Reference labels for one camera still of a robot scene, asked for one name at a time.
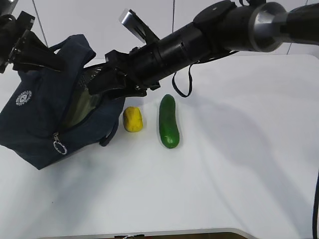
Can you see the yellow lemon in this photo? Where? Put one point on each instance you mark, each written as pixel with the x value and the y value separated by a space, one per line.
pixel 132 119

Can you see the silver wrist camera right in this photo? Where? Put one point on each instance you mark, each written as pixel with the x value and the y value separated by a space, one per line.
pixel 137 27

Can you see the green cucumber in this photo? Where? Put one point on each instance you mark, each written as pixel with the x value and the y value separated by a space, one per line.
pixel 168 129

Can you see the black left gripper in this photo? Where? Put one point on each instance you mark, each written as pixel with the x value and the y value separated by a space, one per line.
pixel 22 48

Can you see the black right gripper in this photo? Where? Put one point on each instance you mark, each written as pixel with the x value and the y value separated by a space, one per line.
pixel 131 74

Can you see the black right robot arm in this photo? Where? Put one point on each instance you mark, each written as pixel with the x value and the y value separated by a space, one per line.
pixel 218 31

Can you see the glass container green lid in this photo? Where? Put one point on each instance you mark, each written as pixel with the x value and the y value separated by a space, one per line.
pixel 82 104

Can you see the navy blue lunch bag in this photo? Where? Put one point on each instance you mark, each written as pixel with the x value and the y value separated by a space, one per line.
pixel 32 123

